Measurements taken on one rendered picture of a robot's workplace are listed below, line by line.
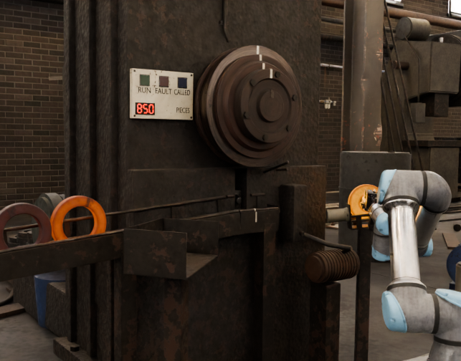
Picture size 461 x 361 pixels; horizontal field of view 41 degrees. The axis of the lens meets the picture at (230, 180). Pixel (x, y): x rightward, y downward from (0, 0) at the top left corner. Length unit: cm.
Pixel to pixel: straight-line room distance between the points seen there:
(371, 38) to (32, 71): 430
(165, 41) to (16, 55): 610
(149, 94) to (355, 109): 471
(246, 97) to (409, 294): 91
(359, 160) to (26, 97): 479
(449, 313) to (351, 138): 507
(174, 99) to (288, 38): 65
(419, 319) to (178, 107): 116
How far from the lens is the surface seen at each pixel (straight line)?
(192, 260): 198
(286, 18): 275
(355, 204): 266
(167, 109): 235
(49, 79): 850
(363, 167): 504
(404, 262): 195
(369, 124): 665
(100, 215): 211
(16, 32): 844
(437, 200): 210
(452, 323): 192
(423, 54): 1029
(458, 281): 254
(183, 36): 243
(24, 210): 203
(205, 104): 229
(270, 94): 234
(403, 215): 202
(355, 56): 690
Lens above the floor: 100
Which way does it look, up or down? 4 degrees down
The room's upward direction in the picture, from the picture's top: 1 degrees clockwise
